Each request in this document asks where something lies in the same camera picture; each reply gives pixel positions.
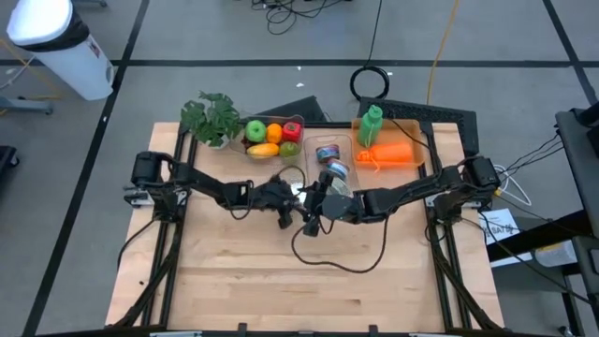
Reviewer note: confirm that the green plastic bottle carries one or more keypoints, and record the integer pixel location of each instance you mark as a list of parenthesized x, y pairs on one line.
[(369, 124)]

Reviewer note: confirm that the green apple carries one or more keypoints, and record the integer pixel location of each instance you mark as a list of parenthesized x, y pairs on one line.
[(255, 131)]

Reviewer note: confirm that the orange translucent plastic tray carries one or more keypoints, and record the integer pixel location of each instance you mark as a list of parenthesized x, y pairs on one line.
[(402, 133)]

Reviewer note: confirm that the black metal bar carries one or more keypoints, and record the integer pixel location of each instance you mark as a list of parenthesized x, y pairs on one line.
[(538, 234)]

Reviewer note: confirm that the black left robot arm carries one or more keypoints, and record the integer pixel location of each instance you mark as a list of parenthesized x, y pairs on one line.
[(206, 182)]

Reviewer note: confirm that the yellow mango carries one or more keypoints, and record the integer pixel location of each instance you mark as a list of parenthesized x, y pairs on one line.
[(262, 150)]

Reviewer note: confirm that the white box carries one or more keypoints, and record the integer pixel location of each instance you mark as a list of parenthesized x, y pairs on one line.
[(557, 253)]

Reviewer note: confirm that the green speckled pear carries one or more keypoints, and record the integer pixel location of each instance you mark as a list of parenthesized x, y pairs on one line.
[(288, 150)]

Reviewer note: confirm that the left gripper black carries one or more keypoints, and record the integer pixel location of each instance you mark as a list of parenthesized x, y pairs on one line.
[(276, 199)]

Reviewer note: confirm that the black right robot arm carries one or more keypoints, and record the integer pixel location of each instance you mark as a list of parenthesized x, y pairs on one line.
[(412, 192)]

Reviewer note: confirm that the black table edge clip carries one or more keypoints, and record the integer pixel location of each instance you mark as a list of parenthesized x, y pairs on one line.
[(242, 327), (373, 328)]

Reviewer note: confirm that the white trash can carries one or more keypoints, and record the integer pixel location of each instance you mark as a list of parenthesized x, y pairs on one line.
[(61, 47)]

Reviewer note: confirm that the black flat panel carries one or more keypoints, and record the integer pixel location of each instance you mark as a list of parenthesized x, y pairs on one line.
[(299, 110)]

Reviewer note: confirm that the orange fruit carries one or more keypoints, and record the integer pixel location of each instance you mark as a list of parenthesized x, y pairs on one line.
[(273, 133)]

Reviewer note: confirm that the grey floor stand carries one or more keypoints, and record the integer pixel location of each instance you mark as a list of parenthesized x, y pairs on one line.
[(23, 105)]

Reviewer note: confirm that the black cart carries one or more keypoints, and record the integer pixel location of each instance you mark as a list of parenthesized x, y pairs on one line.
[(575, 154)]

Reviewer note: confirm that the dark red grape bunch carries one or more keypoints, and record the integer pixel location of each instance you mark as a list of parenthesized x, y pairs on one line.
[(244, 144)]

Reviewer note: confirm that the green potted plant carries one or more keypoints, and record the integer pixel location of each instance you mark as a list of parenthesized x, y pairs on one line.
[(210, 117)]

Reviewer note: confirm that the printed white paper sheet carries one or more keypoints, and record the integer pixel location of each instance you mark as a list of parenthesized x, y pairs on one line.
[(501, 227)]

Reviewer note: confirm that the gold can green label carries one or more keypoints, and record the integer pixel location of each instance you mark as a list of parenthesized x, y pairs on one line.
[(340, 188)]

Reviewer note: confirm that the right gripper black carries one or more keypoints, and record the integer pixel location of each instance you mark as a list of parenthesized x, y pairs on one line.
[(339, 208)]

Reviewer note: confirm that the red bell pepper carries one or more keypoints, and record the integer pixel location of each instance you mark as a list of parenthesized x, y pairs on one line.
[(291, 132)]

